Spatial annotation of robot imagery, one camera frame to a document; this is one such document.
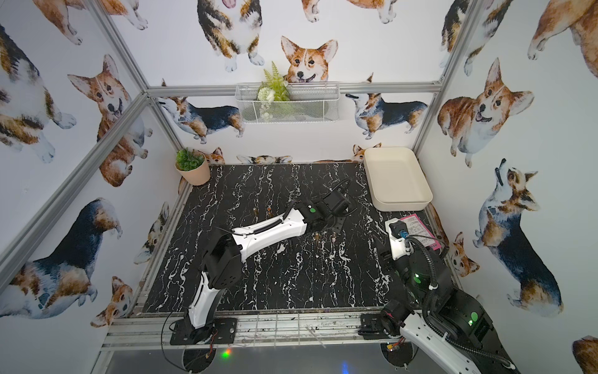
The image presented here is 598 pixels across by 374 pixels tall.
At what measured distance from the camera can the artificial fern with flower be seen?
2.66ft

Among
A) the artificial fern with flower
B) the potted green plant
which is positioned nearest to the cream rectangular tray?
the artificial fern with flower

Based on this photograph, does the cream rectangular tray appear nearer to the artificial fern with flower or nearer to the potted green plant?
A: the artificial fern with flower

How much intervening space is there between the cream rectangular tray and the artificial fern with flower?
0.53 m

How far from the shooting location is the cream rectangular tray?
3.39 ft
